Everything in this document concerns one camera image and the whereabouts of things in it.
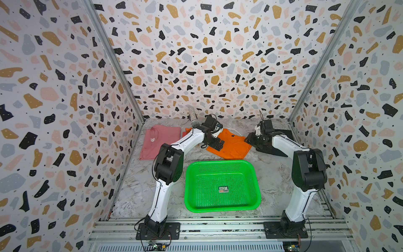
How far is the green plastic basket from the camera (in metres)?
0.83

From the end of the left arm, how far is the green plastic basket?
10 centimetres

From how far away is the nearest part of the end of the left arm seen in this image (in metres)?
0.75
